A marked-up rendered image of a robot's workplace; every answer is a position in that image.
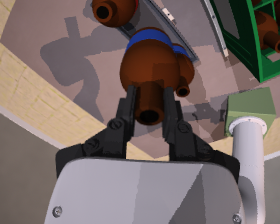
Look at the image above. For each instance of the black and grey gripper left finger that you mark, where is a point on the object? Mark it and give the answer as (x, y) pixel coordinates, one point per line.
(110, 141)

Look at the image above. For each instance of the brown bottle with blue label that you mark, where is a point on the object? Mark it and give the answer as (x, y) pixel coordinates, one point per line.
(186, 68)
(150, 63)

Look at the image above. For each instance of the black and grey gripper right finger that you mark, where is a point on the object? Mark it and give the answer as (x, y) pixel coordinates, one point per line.
(187, 145)

